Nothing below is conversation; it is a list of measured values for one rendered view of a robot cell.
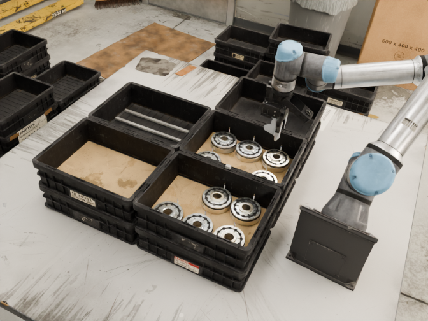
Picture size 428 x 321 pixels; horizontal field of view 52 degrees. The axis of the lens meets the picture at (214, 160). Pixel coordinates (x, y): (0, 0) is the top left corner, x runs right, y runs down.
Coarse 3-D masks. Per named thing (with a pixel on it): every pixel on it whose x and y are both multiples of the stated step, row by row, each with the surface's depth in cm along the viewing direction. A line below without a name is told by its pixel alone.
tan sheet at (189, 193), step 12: (180, 180) 161; (168, 192) 156; (180, 192) 156; (192, 192) 157; (156, 204) 151; (180, 204) 152; (192, 204) 152; (216, 216) 149; (228, 216) 149; (216, 228) 145; (240, 228) 146; (252, 228) 146
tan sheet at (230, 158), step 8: (208, 144) 178; (216, 152) 174; (232, 152) 175; (224, 160) 171; (232, 160) 171; (240, 160) 171; (240, 168) 168; (248, 168) 168; (256, 168) 168; (264, 168) 169; (288, 168) 170; (280, 176) 166
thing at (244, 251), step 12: (192, 156) 156; (156, 180) 147; (252, 180) 149; (144, 192) 141; (276, 192) 145; (156, 216) 135; (168, 216) 134; (264, 216) 137; (180, 228) 134; (192, 228) 132; (216, 240) 129; (228, 240) 129; (252, 240) 130; (240, 252) 128
